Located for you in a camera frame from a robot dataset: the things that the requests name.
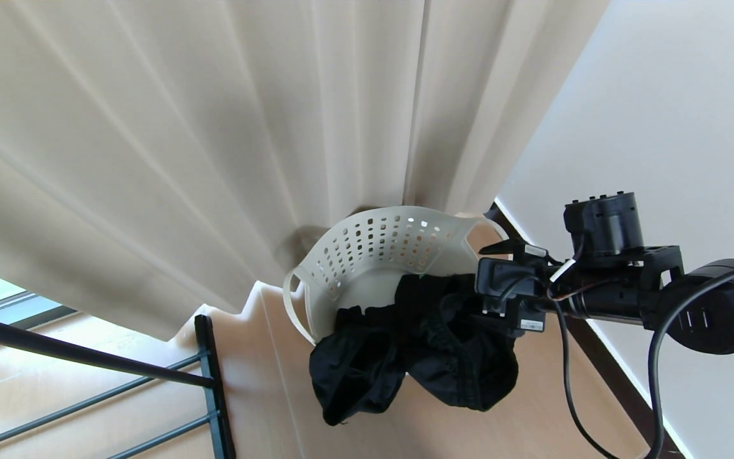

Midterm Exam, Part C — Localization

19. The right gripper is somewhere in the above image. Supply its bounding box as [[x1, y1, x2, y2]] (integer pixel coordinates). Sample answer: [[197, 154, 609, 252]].
[[479, 237, 650, 335]]

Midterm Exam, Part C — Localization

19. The heap of black clothes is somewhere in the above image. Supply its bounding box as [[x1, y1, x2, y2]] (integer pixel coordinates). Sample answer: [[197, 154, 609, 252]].
[[308, 273, 521, 426]]

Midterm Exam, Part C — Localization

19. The white laundry basket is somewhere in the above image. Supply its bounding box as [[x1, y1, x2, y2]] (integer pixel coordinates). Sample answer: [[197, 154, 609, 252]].
[[282, 206, 511, 348]]

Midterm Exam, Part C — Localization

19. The black clothes rack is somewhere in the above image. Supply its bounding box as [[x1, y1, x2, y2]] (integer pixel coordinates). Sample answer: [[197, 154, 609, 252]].
[[0, 309, 238, 459]]

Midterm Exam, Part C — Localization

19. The beige curtain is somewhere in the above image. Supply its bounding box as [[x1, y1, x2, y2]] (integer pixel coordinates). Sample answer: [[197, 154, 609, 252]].
[[0, 0, 610, 342]]

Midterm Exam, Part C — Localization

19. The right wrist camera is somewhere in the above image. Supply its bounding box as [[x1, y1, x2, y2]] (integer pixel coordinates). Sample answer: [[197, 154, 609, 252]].
[[474, 255, 521, 303]]

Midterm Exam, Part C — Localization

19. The black cable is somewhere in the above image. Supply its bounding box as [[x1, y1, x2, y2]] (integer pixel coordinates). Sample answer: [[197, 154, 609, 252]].
[[552, 255, 734, 459]]

